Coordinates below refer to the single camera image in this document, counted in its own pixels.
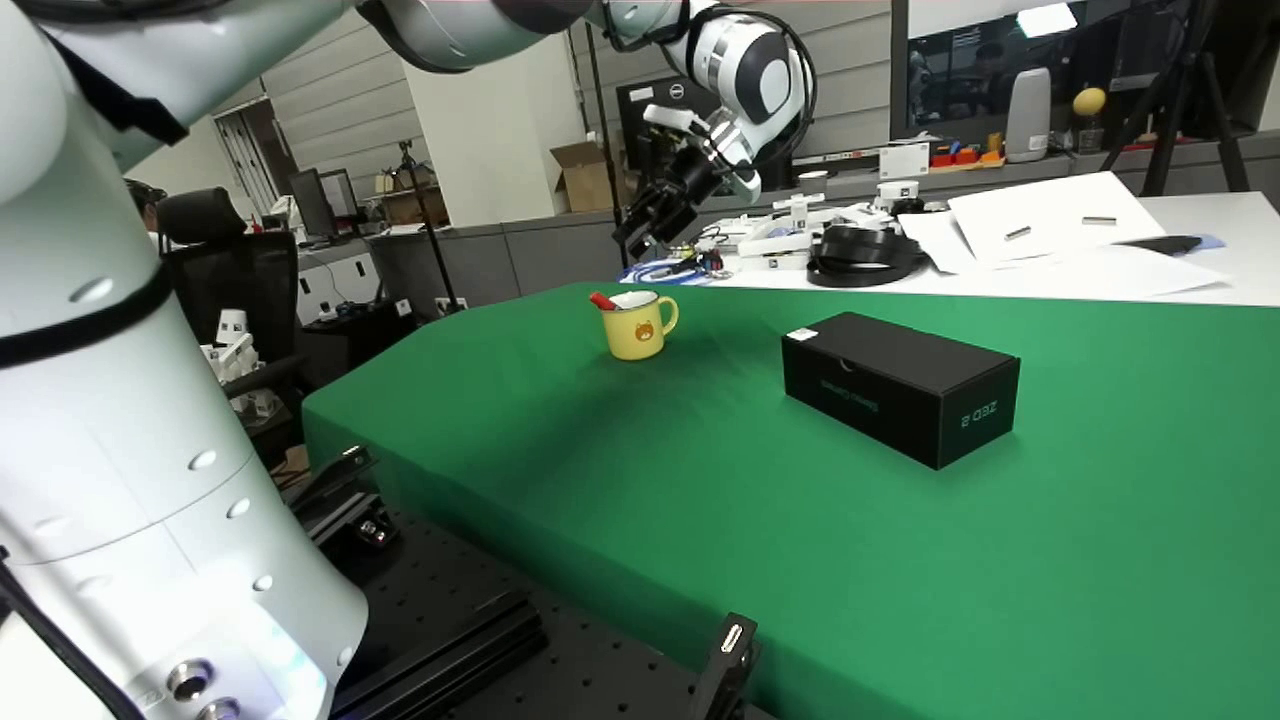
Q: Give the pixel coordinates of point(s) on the white paper sheets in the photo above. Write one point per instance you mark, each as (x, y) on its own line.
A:
(1055, 238)

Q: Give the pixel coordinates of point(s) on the black clamp bracket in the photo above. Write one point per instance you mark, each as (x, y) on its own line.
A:
(728, 663)

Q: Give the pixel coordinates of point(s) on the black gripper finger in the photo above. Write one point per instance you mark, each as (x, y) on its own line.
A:
(630, 242)
(656, 251)

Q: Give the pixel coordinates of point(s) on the black office chair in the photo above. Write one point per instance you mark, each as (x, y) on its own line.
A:
(236, 295)

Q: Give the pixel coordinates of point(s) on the cardboard box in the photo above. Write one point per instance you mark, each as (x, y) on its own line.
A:
(584, 179)

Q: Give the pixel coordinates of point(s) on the yellow mug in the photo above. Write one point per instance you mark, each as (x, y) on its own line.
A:
(639, 325)

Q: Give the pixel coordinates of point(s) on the large dark window screen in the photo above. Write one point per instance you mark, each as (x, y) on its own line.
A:
(954, 63)

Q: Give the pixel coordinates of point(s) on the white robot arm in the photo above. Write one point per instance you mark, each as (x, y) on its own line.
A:
(150, 565)

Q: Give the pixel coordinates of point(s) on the black rectangular box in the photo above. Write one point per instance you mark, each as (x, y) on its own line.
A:
(917, 394)

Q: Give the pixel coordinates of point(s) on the green table cloth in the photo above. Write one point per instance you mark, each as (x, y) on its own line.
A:
(1113, 556)

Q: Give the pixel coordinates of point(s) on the black camera tripod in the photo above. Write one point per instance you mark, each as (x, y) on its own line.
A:
(1187, 63)

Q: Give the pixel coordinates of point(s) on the clutter of white boxes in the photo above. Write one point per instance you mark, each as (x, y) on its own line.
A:
(833, 244)

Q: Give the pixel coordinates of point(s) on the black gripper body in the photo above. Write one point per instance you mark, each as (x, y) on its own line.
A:
(674, 195)

